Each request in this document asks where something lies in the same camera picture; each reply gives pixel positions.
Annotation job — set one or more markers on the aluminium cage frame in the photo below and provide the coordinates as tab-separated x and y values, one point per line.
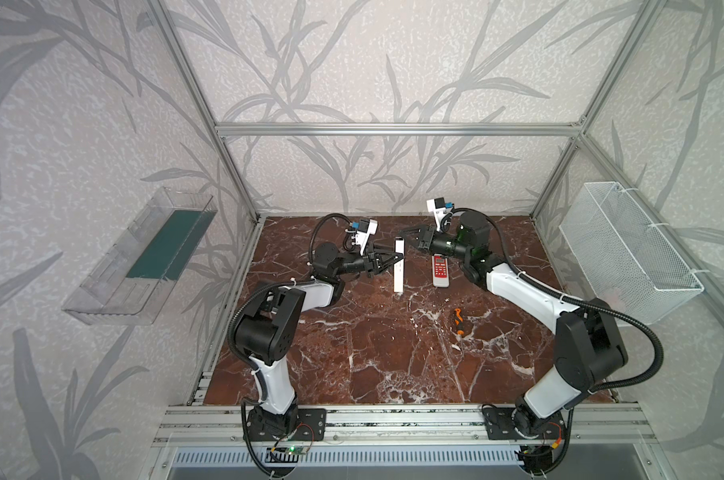
652	21

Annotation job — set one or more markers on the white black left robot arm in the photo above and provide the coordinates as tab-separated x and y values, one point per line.
264	328

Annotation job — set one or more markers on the clear plastic wall tray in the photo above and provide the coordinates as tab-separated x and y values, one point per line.
131	284

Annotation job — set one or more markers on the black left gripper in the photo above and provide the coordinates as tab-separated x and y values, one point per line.
372	262

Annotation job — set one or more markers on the green circuit board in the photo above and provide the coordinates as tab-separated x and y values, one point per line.
290	450

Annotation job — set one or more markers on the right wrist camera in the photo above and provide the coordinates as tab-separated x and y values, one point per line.
441	210

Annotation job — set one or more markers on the white wire mesh basket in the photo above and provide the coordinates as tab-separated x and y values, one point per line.
626	258

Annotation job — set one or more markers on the red white remote control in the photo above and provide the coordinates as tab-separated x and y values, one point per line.
440	271

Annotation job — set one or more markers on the orange black small tool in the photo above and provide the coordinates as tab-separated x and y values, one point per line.
459	324

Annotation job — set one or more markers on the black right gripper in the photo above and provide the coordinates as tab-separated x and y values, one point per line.
428	240

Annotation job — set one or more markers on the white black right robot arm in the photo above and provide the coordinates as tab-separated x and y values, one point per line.
588	346

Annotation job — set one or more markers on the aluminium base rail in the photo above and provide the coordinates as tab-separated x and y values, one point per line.
379	425

